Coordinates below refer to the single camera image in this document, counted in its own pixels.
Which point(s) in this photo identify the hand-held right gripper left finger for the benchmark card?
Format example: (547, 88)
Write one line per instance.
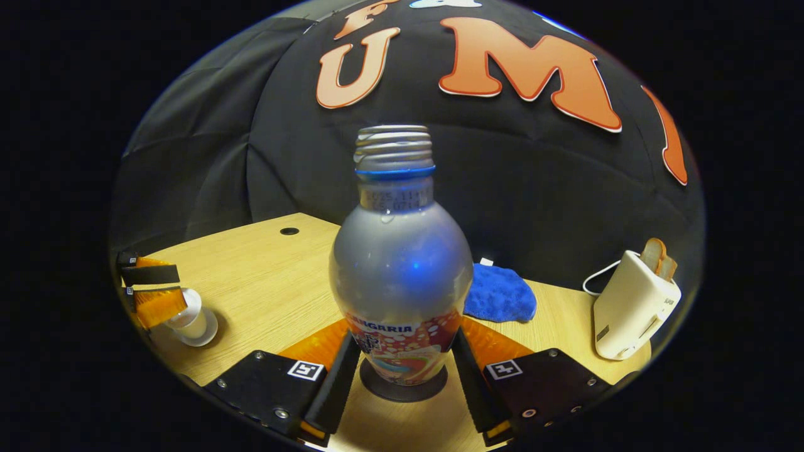
(339, 389)

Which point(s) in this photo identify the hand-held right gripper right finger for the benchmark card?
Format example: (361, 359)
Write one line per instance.
(474, 383)

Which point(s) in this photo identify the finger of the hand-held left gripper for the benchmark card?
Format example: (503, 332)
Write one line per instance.
(157, 304)
(151, 275)

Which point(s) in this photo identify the white teacup lid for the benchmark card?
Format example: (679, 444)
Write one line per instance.
(191, 300)

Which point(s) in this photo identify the silver water bottle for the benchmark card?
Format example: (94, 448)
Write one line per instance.
(402, 263)

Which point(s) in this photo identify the white saucer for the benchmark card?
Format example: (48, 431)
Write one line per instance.
(210, 329)

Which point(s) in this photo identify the blue towel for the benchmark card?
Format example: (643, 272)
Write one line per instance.
(499, 295)

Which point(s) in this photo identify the white toaster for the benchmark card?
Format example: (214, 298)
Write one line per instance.
(631, 314)

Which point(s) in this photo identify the black backdrop cloth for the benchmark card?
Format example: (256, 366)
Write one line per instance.
(534, 188)

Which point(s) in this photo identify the toasted bread slices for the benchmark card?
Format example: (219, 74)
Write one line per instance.
(656, 257)

